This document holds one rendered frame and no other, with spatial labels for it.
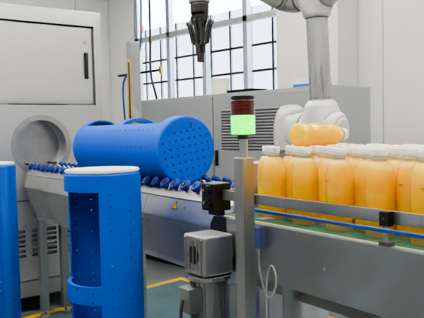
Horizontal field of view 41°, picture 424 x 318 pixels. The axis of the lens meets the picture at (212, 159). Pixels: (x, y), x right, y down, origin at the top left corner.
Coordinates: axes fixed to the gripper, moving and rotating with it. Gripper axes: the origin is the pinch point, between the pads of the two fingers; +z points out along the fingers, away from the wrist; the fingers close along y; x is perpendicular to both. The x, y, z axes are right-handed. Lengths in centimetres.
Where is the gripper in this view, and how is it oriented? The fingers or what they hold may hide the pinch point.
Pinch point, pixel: (200, 53)
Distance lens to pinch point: 242.9
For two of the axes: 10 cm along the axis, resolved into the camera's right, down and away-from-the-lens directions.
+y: -8.5, -0.1, 5.3
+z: 0.2, 10.0, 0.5
